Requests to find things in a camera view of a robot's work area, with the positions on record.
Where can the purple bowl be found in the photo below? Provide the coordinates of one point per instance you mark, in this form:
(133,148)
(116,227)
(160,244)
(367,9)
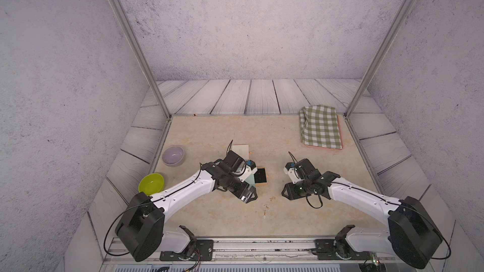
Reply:
(173,156)

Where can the front aluminium rail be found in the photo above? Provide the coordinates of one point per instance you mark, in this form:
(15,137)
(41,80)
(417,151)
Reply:
(253,254)

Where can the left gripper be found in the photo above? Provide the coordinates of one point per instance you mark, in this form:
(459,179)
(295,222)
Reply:
(246,198)

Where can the black lined box drawer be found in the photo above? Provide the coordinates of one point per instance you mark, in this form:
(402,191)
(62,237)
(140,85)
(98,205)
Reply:
(260,177)

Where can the green checkered cloth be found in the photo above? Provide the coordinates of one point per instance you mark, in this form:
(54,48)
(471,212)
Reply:
(316,111)

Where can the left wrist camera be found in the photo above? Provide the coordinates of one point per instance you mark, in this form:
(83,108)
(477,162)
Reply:
(236,166)

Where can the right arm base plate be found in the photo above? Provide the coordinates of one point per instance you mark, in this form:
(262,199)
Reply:
(332,249)

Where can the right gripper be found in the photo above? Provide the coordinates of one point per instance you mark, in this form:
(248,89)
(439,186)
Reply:
(290,194)

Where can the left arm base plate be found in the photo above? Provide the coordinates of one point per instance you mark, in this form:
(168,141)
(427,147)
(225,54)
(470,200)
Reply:
(198,250)

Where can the pink board under cloth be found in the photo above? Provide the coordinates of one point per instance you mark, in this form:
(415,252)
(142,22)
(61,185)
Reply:
(321,132)

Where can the right aluminium frame post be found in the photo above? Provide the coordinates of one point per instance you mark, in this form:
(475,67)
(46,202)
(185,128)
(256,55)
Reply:
(400,16)

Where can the lime green bowl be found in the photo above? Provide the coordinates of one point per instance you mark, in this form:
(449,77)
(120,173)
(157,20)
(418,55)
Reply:
(151,184)

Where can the aluminium frame post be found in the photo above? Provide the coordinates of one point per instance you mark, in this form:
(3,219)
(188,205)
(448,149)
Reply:
(400,16)
(124,22)

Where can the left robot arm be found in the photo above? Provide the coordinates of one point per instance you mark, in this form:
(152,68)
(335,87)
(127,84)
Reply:
(142,228)

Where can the cream jewelry box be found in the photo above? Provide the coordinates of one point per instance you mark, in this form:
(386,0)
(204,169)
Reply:
(242,151)

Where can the left aluminium frame post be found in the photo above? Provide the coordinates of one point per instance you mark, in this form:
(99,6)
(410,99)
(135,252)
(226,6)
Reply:
(124,22)

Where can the mint green jewelry box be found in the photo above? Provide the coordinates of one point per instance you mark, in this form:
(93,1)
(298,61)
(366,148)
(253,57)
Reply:
(248,181)

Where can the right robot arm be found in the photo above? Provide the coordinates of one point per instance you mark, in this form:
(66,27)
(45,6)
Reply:
(409,232)

